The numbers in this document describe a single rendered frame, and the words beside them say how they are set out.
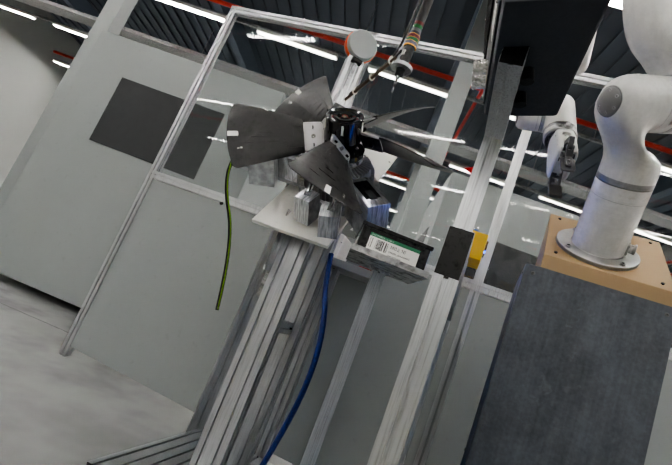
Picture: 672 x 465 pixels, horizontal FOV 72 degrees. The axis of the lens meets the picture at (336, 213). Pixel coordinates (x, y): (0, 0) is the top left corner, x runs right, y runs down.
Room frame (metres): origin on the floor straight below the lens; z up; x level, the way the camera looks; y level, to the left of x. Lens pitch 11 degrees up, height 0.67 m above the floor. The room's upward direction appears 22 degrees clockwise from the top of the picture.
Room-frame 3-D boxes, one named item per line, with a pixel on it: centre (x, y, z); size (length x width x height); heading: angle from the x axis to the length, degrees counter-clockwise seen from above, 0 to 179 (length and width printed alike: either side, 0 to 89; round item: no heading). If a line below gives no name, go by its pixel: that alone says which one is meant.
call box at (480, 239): (1.50, -0.46, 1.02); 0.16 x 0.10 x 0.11; 162
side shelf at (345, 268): (1.89, -0.08, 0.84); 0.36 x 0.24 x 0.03; 72
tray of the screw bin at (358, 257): (1.11, -0.15, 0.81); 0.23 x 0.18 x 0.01; 177
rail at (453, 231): (1.12, -0.33, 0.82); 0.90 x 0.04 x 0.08; 162
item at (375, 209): (1.34, -0.08, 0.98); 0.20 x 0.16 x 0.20; 162
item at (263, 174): (1.50, 0.29, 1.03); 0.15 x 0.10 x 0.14; 162
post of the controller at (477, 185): (0.71, -0.20, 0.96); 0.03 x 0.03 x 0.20; 72
